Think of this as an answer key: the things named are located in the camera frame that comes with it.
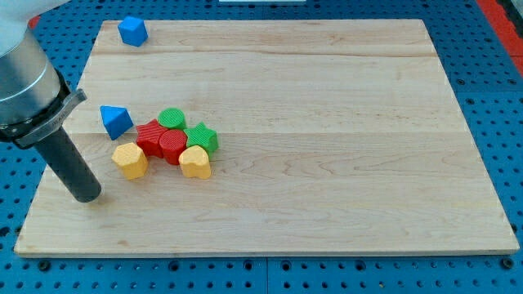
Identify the yellow hexagon block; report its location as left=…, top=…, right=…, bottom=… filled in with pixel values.
left=111, top=143, right=149, bottom=180

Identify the red cylinder block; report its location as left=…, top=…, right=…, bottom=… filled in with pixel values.
left=159, top=129, right=187, bottom=165

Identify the wooden board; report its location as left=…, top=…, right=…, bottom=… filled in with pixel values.
left=14, top=19, right=519, bottom=258

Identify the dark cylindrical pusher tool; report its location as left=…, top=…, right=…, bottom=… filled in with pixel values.
left=34, top=127, right=101, bottom=203

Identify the blue cube block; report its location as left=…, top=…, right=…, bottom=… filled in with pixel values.
left=118, top=16, right=148, bottom=47

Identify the red star block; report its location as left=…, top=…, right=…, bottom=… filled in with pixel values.
left=136, top=118, right=168, bottom=158

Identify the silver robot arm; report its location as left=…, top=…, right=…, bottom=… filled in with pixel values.
left=1, top=0, right=87, bottom=149

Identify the green star block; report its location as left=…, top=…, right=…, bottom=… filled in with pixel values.
left=184, top=122, right=219, bottom=159

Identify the yellow heart block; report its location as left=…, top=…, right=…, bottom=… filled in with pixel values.
left=178, top=145, right=212, bottom=180

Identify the green cylinder block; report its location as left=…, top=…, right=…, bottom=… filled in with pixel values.
left=158, top=108, right=186, bottom=130

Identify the blue triangle block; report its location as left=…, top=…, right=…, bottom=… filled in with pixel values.
left=100, top=105, right=134, bottom=140

